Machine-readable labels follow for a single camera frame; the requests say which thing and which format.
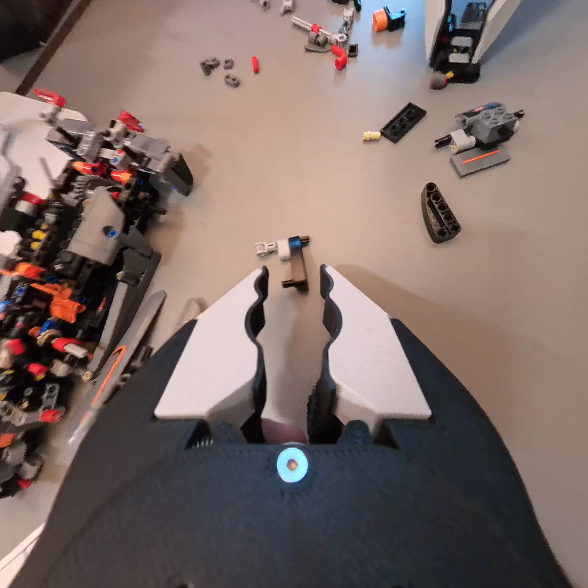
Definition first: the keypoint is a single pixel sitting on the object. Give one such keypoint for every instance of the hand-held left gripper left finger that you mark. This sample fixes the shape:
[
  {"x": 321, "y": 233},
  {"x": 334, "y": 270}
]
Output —
[{"x": 206, "y": 363}]

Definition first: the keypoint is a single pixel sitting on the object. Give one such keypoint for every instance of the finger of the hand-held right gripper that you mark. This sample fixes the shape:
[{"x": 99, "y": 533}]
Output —
[
  {"x": 496, "y": 13},
  {"x": 434, "y": 27}
]

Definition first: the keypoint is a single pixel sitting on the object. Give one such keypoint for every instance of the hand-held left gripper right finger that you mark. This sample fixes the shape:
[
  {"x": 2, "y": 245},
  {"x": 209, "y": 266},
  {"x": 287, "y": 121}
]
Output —
[{"x": 376, "y": 363}]

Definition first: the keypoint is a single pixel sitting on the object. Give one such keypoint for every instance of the black frame red pins lego assembly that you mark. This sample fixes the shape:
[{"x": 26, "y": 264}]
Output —
[{"x": 461, "y": 50}]

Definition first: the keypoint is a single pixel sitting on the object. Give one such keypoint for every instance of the black beam white connector lego assembly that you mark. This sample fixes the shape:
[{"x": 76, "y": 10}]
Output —
[{"x": 298, "y": 271}]

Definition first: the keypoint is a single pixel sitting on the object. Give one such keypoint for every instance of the orange blue black lego assembly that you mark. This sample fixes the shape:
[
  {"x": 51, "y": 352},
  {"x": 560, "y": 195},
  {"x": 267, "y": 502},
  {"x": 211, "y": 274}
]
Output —
[{"x": 381, "y": 20}]

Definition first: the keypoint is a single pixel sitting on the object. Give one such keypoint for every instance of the small black square lego piece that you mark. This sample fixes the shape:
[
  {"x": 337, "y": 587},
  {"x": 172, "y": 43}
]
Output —
[{"x": 352, "y": 50}]

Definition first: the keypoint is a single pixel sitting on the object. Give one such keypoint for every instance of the light grey lego connector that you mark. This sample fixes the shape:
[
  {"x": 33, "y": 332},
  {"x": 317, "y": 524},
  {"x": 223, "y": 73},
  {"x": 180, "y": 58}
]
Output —
[{"x": 348, "y": 18}]

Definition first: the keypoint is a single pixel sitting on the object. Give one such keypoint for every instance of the black lego plate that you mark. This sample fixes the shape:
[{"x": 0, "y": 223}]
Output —
[{"x": 403, "y": 121}]

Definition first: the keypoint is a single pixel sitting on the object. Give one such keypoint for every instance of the red bent lego piece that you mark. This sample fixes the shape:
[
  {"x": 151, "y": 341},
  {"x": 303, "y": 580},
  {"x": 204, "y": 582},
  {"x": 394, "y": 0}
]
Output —
[{"x": 340, "y": 59}]

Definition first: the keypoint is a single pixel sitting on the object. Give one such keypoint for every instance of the grey orange-striped lego assembly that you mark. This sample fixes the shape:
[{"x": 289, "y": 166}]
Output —
[{"x": 487, "y": 126}]

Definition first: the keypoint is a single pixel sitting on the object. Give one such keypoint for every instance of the tan lego pin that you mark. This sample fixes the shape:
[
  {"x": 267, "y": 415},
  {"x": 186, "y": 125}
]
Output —
[{"x": 372, "y": 135}]

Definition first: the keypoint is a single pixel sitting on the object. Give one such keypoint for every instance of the light grey lego piece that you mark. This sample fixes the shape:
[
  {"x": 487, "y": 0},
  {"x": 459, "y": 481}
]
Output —
[{"x": 287, "y": 5}]

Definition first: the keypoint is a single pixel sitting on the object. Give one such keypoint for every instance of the black curved lego panel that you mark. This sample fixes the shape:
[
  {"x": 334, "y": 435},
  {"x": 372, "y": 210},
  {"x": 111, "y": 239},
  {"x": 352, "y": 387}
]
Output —
[{"x": 441, "y": 216}]

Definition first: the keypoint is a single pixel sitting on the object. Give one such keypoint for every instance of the lego technic car model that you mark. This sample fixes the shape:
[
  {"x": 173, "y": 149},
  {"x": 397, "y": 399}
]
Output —
[{"x": 96, "y": 229}]

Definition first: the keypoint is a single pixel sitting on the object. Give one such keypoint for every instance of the dark grey lego liftarm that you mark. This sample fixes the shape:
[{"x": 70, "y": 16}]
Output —
[{"x": 232, "y": 80}]

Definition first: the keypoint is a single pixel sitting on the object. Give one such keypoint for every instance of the dark grey lego connector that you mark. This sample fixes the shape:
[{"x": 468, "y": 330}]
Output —
[{"x": 209, "y": 66}]

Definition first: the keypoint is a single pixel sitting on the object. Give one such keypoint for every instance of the grey axle red bush assembly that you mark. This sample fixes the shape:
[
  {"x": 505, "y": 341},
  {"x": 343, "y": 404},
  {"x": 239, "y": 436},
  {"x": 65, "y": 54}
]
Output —
[{"x": 317, "y": 41}]

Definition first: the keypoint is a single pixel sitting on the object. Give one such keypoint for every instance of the white flat object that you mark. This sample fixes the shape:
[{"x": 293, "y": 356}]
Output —
[{"x": 32, "y": 160}]

